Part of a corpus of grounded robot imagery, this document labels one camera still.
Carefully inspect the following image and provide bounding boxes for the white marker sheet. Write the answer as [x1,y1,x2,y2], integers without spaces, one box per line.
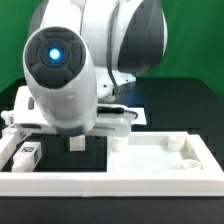
[131,108,147,125]

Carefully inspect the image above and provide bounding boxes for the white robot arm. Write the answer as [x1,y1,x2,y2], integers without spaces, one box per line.
[14,0,167,137]

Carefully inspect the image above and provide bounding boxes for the black cables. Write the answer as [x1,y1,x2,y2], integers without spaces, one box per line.
[96,6,139,119]

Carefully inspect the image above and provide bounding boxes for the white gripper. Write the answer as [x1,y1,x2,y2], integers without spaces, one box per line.
[14,86,132,137]

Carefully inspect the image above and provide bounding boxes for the white U-shaped fence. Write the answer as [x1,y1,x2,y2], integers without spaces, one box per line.
[0,134,224,198]

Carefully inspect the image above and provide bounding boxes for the white square tabletop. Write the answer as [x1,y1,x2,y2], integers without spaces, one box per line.
[107,132,223,174]

